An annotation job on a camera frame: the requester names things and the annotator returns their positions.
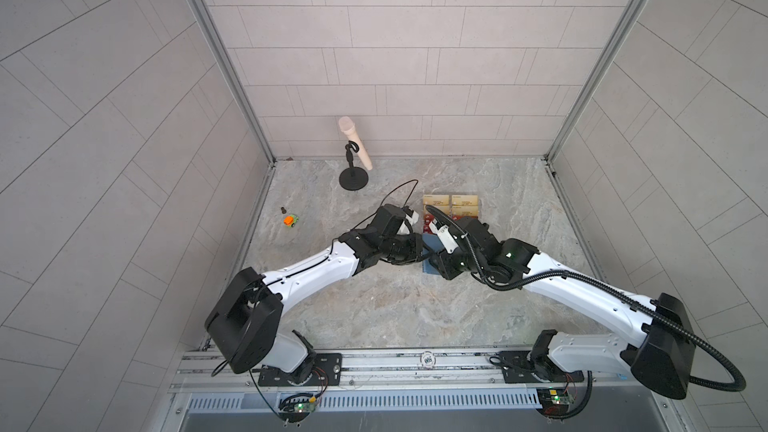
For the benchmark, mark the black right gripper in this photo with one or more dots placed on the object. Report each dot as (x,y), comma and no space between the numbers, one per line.
(440,262)

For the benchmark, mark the aluminium mounting rail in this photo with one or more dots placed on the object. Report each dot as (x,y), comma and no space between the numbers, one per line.
(391,378)

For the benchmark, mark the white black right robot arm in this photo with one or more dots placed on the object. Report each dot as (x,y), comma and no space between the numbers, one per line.
(636,341)

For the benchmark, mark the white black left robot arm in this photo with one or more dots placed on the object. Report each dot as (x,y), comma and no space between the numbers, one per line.
(244,323)

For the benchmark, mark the green orange toy truck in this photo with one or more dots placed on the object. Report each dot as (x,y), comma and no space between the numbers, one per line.
(290,220)

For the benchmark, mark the clear acrylic card tray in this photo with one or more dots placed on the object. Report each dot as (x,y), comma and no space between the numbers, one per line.
(457,206)

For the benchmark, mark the red vip card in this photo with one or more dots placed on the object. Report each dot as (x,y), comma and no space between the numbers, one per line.
(431,224)

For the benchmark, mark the right green circuit board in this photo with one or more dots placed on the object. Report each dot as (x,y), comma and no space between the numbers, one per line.
(554,401)

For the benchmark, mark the cream microphone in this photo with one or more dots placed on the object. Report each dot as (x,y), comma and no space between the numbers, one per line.
(348,128)

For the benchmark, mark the black microphone stand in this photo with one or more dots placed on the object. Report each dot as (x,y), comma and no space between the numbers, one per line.
(353,178)

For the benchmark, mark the left green circuit board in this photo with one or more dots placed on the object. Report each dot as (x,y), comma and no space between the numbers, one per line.
(295,408)

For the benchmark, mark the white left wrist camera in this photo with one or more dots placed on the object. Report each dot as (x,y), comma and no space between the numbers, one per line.
(410,220)

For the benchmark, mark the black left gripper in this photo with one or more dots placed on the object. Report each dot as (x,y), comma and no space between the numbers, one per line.
(414,244)

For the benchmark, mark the green circuit board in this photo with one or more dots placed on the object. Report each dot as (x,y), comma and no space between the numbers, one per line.
(295,408)
(554,401)

